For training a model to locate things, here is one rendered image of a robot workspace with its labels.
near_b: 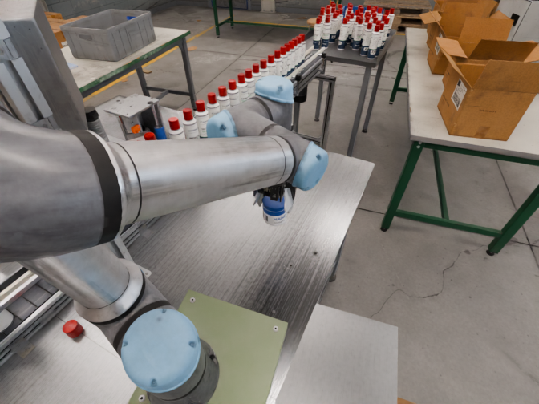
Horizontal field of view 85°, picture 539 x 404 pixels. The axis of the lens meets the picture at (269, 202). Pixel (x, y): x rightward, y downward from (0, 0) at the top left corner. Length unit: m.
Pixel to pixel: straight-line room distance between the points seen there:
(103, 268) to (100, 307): 0.09
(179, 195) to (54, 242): 0.11
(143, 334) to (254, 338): 0.30
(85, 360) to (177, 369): 0.39
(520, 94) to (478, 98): 0.16
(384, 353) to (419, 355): 1.00
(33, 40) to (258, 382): 0.74
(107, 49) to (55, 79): 2.09
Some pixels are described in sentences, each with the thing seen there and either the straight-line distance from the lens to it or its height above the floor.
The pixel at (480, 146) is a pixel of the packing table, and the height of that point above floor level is 0.78.
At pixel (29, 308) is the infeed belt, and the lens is 0.98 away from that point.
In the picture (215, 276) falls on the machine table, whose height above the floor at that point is 0.83.
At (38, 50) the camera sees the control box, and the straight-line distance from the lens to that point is 0.62.
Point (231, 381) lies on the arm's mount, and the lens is 0.75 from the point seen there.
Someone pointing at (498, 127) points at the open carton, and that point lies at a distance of 1.85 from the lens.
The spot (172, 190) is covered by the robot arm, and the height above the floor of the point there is 1.40.
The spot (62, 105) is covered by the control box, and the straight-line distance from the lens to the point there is 0.65.
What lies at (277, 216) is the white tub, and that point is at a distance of 0.81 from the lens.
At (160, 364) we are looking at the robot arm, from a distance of 0.55.
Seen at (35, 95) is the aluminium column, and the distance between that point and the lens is 0.63.
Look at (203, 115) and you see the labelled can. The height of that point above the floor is 1.04.
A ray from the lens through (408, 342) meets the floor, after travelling 1.83.
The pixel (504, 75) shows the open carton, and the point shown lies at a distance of 1.71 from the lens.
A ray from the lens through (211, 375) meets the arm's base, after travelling 0.71.
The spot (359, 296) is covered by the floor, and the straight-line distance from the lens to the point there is 1.87.
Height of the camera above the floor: 1.58
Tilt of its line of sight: 44 degrees down
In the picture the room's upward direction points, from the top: straight up
